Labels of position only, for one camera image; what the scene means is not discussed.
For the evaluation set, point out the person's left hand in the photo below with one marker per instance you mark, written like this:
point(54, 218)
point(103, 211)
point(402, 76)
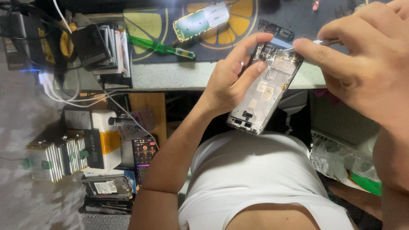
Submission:
point(223, 86)

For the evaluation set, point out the person's right hand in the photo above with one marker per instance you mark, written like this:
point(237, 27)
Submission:
point(367, 64)

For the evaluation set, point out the smartphone frame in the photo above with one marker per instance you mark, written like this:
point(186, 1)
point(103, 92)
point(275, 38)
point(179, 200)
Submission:
point(265, 99)

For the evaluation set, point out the metal tweezers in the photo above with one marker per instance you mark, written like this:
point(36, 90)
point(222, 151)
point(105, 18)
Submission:
point(329, 42)

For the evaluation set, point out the dark lemon print mat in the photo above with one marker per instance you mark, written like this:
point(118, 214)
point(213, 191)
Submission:
point(242, 48)

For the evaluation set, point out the green circuit board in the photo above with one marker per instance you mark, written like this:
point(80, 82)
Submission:
point(195, 24)

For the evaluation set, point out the wooden board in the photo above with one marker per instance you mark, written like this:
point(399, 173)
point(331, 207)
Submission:
point(150, 103)

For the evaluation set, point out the small black phone module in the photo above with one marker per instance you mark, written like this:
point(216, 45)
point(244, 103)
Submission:
point(276, 30)

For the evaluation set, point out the white shirt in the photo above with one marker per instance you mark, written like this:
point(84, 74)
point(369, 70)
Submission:
point(255, 175)

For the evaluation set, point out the clear plastic bag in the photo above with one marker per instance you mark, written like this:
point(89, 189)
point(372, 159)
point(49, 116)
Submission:
point(342, 163)

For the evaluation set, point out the black phone lit screen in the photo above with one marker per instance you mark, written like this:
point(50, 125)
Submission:
point(143, 156)

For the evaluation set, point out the white foam box yellow tape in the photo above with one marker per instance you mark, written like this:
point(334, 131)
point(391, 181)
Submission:
point(108, 143)

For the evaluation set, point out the stack of black phone parts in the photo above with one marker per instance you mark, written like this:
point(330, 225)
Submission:
point(99, 48)

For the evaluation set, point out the black phone battery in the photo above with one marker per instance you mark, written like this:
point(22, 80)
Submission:
point(94, 148)

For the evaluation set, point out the phone in clear case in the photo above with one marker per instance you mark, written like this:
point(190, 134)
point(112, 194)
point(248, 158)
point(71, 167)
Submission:
point(107, 187)

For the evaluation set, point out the yellow tape roll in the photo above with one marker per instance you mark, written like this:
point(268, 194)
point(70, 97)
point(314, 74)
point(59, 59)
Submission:
point(66, 41)

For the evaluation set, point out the bubble wrap bag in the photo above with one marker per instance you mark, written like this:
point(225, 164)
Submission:
point(104, 222)

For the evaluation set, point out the stack of silver batteries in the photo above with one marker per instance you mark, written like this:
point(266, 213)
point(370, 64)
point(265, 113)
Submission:
point(57, 159)

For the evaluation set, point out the black power supply box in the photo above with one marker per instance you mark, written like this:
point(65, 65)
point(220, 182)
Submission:
point(25, 41)

